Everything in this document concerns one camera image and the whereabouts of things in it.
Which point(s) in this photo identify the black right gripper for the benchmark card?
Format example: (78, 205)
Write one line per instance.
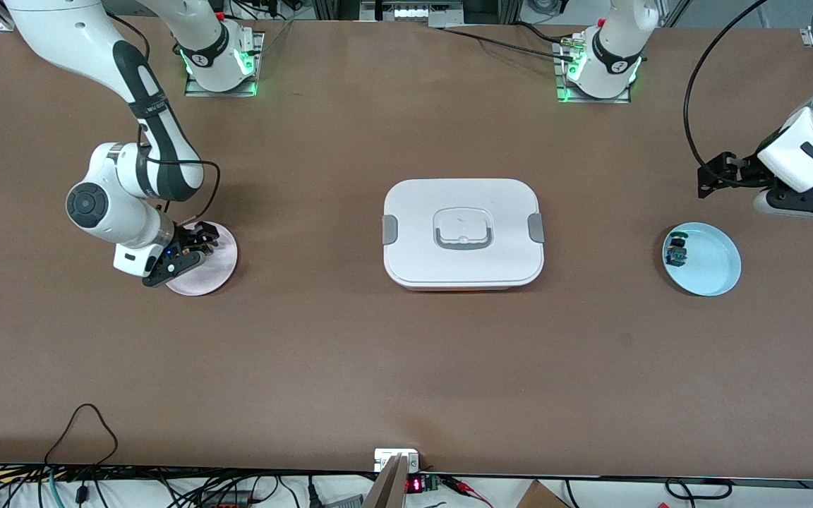
(185, 241)

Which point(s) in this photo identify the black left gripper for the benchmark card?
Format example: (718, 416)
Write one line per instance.
(748, 172)

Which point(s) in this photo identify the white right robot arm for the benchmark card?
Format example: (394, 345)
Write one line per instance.
(96, 42)

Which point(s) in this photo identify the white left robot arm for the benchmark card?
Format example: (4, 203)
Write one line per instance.
(802, 148)

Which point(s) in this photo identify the white lidded box grey latches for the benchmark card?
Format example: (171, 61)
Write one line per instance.
(463, 233)

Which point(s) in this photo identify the white box at table edge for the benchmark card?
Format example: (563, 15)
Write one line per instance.
(389, 456)

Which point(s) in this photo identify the pink round plate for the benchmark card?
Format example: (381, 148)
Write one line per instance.
(219, 271)

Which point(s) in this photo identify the light blue round plate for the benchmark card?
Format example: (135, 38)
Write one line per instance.
(713, 264)

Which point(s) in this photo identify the grey slanted bar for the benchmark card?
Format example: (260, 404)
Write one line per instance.
(389, 487)

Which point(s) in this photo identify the red digit display module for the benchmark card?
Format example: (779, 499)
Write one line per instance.
(417, 484)

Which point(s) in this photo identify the brown cardboard piece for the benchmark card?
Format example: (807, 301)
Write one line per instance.
(540, 496)

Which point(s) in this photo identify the green push button switch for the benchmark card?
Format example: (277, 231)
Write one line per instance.
(677, 250)

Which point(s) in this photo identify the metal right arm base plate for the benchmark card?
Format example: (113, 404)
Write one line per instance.
(260, 67)

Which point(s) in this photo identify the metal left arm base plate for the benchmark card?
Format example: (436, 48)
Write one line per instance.
(559, 77)

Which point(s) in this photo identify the metal frame equipment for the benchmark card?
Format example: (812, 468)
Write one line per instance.
(413, 10)

